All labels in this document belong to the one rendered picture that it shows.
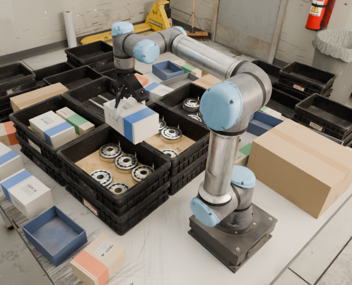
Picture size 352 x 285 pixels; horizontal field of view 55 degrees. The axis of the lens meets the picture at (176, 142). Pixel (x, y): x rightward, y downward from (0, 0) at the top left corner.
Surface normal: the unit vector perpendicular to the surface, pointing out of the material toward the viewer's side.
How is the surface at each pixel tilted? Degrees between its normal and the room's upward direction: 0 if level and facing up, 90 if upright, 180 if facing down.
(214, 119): 83
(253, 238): 2
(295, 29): 90
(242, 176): 7
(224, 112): 84
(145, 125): 90
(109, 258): 0
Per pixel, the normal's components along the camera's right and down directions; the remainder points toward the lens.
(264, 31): -0.73, 0.40
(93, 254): 0.04, -0.79
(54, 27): 0.69, 0.47
